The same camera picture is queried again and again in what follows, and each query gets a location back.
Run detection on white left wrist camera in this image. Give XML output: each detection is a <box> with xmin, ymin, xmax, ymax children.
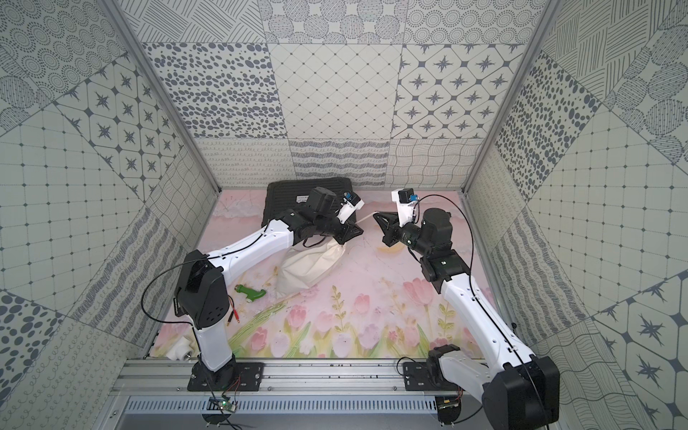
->
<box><xmin>337</xmin><ymin>192</ymin><xmax>365</xmax><ymax>224</ymax></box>

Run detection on black plastic tool case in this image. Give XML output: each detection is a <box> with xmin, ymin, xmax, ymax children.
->
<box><xmin>261</xmin><ymin>177</ymin><xmax>353</xmax><ymax>227</ymax></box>

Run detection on red black clip leads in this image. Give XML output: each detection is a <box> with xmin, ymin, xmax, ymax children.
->
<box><xmin>226</xmin><ymin>308</ymin><xmax>240</xmax><ymax>326</ymax></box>

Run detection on white plastic fitting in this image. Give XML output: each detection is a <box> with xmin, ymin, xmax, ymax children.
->
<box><xmin>165</xmin><ymin>337</ymin><xmax>194</xmax><ymax>361</ymax></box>

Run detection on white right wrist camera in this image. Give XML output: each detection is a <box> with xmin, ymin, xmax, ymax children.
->
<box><xmin>392</xmin><ymin>188</ymin><xmax>419</xmax><ymax>227</ymax></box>

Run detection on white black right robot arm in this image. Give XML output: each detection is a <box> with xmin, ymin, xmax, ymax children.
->
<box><xmin>373</xmin><ymin>208</ymin><xmax>561</xmax><ymax>429</ymax></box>

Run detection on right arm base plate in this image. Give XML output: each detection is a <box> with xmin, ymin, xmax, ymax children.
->
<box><xmin>398</xmin><ymin>361</ymin><xmax>462</xmax><ymax>392</ymax></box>

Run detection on green plastic tool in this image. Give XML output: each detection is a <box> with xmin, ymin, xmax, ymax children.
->
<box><xmin>235</xmin><ymin>284</ymin><xmax>267</xmax><ymax>302</ymax></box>

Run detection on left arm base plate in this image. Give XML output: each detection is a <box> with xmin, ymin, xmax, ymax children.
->
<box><xmin>187</xmin><ymin>361</ymin><xmax>265</xmax><ymax>392</ymax></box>

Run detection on aluminium mounting rail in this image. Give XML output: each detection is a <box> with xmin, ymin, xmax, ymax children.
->
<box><xmin>95</xmin><ymin>358</ymin><xmax>492</xmax><ymax>429</ymax></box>

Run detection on cream cloth drawstring bag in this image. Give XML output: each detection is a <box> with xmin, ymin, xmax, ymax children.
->
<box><xmin>275</xmin><ymin>239</ymin><xmax>347</xmax><ymax>297</ymax></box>

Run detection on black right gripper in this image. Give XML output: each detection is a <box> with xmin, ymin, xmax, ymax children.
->
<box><xmin>373</xmin><ymin>210</ymin><xmax>432</xmax><ymax>257</ymax></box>

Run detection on small circuit board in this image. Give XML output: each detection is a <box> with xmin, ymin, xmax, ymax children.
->
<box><xmin>209</xmin><ymin>397</ymin><xmax>237</xmax><ymax>415</ymax></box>

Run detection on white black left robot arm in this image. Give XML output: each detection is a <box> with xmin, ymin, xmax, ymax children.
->
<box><xmin>173</xmin><ymin>186</ymin><xmax>365</xmax><ymax>374</ymax></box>

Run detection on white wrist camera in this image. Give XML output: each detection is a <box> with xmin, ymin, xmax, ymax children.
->
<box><xmin>392</xmin><ymin>188</ymin><xmax>419</xmax><ymax>227</ymax></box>
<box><xmin>337</xmin><ymin>192</ymin><xmax>365</xmax><ymax>224</ymax></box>

